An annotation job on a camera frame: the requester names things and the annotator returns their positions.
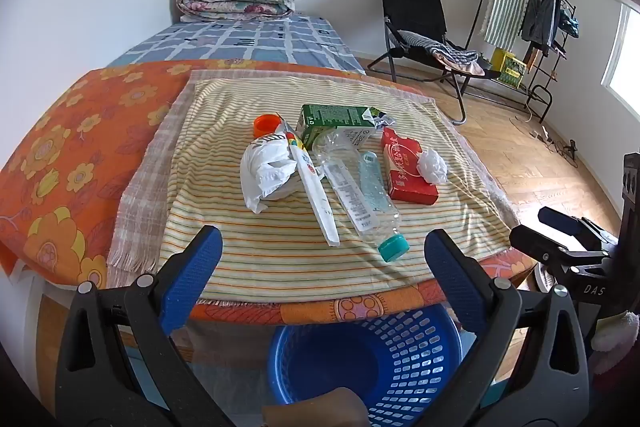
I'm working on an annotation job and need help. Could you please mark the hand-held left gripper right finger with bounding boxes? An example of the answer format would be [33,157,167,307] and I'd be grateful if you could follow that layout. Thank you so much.
[424,228,597,427]

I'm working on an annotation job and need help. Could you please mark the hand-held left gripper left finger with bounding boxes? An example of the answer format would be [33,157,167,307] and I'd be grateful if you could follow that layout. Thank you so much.
[55,224,242,427]

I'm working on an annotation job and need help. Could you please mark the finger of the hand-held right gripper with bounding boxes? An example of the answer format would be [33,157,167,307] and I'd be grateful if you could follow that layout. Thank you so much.
[537,206,622,254]
[509,224,614,271]

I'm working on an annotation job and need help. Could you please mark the clear bottle with teal cap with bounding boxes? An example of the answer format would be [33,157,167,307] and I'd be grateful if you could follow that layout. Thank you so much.
[357,150,411,264]

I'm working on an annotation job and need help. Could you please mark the red cardboard box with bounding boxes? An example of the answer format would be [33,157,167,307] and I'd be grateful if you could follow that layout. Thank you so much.
[380,128,440,202]

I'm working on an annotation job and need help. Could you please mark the white tissue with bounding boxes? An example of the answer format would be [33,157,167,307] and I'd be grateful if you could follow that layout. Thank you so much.
[417,149,449,184]

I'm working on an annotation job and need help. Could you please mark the white plastic bag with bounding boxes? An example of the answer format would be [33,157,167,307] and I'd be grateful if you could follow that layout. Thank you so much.
[240,132,301,214]

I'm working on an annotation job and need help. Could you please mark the blue plastic basket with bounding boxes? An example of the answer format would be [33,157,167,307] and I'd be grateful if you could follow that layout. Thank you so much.
[267,304,463,427]

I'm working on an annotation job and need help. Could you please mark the clear plastic bottle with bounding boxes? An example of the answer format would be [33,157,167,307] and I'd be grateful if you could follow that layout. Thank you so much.
[312,127,381,235]

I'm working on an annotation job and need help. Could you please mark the white toothpaste tube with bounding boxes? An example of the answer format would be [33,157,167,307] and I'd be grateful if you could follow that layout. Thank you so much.
[282,132,341,248]

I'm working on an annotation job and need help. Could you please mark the orange cup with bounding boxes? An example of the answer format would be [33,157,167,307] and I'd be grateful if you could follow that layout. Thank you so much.
[253,113,284,139]

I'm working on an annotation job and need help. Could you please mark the green carton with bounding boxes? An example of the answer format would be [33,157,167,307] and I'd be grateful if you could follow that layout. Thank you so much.
[296,103,396,152]

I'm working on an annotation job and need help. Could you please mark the yellow striped cloth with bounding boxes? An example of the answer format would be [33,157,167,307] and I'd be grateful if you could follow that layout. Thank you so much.
[159,79,511,303]

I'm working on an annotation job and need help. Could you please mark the beige plaid cloth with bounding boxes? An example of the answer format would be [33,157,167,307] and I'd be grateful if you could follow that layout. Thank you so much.
[106,68,521,275]

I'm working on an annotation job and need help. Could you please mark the yellow crate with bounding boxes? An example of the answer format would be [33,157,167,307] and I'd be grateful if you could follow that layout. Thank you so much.
[490,48,528,86]

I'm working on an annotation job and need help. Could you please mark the pink cloth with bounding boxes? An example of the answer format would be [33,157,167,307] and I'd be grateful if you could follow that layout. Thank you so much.
[427,47,493,80]

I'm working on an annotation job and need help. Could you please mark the window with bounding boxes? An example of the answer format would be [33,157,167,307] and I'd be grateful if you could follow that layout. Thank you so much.
[602,0,640,108]

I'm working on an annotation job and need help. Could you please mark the tan rounded object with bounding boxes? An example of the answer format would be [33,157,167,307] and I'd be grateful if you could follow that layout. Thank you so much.
[262,387,368,427]

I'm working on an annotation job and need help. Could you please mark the orange floral blanket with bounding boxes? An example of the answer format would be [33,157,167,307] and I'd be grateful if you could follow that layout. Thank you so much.
[0,59,531,328]

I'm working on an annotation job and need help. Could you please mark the dark jacket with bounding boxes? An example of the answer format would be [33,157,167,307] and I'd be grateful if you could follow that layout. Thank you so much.
[520,0,563,52]

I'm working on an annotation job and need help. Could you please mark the dark striped cloth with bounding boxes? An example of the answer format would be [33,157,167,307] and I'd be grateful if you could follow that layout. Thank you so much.
[400,29,481,65]

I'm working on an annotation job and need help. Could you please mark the blue checked bedsheet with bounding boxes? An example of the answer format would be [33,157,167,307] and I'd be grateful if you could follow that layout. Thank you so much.
[107,13,368,75]

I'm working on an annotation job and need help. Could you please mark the black folding chair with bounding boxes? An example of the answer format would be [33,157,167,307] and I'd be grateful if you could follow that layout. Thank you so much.
[367,0,496,125]

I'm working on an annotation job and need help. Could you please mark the floor cable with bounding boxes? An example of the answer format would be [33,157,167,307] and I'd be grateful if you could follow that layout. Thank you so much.
[510,107,581,168]

